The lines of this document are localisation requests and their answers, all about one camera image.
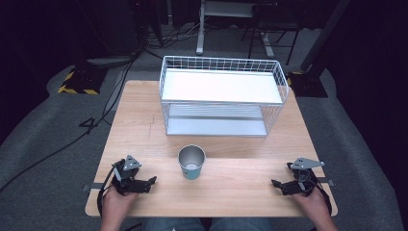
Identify white metal stand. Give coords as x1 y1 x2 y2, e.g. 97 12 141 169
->
195 0 277 59

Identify left hand-held gripper cable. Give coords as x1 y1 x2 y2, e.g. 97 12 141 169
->
96 162 124 219

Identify bundle of floor cables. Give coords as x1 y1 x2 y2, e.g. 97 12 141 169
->
142 17 206 52

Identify dark slanted stand pole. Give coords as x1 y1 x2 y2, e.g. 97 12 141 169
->
299 0 351 73

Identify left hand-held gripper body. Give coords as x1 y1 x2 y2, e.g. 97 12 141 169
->
111 154 146 195

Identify black chair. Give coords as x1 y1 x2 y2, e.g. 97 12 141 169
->
240 2 303 66

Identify black yellow striped stand base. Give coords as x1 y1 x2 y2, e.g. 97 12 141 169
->
286 69 329 98
57 64 109 96

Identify person's legs in jeans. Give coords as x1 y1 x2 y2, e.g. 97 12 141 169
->
140 217 273 231

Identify grey table bracket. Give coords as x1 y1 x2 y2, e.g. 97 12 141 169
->
316 176 336 188
82 182 106 193

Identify white wire shelf rack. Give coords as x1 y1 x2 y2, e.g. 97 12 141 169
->
159 55 290 139

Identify person's right hand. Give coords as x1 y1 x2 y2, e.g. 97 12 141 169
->
291 187 332 225

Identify person's left hand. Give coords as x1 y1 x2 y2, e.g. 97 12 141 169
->
101 186 140 225

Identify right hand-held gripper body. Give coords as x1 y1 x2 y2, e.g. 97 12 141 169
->
286 156 325 196

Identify black floor cable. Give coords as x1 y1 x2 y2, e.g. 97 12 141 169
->
0 54 138 193

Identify teal metal cup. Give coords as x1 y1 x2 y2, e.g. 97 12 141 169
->
177 144 207 181

